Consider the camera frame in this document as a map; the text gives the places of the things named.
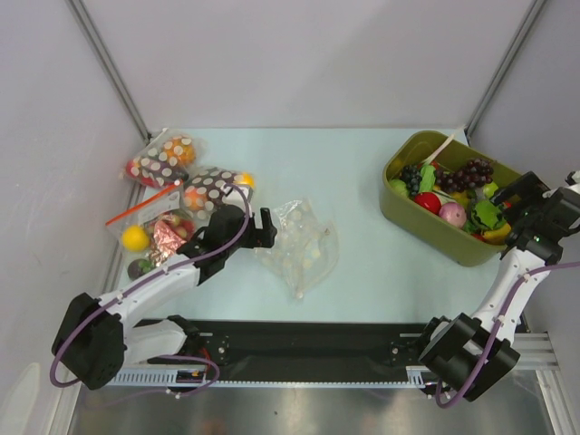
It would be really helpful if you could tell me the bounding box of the yellow fake lemon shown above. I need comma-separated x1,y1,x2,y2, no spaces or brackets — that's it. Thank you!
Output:
481,223,511,246

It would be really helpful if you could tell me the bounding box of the clear zip top bag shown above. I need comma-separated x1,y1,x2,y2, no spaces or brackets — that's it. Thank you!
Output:
255,198,340,300

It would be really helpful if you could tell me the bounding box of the purple fake grape bunch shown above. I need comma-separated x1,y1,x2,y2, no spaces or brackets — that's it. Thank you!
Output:
435,158,494,194

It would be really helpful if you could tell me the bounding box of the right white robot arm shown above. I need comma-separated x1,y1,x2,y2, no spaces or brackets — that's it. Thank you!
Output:
418,171,579,409

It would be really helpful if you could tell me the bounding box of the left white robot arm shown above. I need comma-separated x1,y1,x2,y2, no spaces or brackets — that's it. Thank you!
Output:
49,205,277,390

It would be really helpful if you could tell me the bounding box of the polka dot bag near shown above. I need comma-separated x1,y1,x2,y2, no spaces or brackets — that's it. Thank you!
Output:
181,165,256,227

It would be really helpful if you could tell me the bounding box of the polka dot bag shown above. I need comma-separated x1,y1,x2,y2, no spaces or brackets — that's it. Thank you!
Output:
121,128,206,189
181,165,256,227

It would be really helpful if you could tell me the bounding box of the orange zip clear bag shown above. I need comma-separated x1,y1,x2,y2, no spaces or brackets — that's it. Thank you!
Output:
105,181,197,281

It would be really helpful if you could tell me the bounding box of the polka dot bag far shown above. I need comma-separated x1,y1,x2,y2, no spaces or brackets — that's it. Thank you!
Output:
121,128,206,189

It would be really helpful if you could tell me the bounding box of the yellow lemon in bag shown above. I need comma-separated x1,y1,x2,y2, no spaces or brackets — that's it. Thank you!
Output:
121,225,150,252

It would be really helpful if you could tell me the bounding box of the green apple in bin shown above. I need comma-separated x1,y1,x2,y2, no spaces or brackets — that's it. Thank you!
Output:
482,181,498,198

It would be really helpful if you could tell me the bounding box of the green lettuce in bin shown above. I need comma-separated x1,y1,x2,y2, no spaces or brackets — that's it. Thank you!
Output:
463,199,507,234

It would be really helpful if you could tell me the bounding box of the pink onion in bin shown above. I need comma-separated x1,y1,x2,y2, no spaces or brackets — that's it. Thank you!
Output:
439,202,467,228

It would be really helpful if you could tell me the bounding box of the olive green plastic bin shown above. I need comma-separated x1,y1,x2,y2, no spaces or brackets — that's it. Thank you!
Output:
380,130,523,266

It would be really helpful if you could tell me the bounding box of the red tomato in bin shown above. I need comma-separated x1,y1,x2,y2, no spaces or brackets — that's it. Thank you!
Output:
414,192,442,215

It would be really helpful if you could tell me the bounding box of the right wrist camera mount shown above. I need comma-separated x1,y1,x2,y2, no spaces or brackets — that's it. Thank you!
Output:
565,170,580,188

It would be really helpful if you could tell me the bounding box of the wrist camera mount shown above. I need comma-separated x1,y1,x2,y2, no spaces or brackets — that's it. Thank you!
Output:
222,185,254,210
565,170,580,188

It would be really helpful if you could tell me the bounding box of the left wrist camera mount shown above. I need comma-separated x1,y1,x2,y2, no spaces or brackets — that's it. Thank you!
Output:
222,185,254,210

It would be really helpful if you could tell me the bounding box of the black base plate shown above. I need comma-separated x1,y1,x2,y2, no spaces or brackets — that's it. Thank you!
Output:
147,319,436,384

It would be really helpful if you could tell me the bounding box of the white cable duct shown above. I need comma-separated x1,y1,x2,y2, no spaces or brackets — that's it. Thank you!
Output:
105,360,437,389

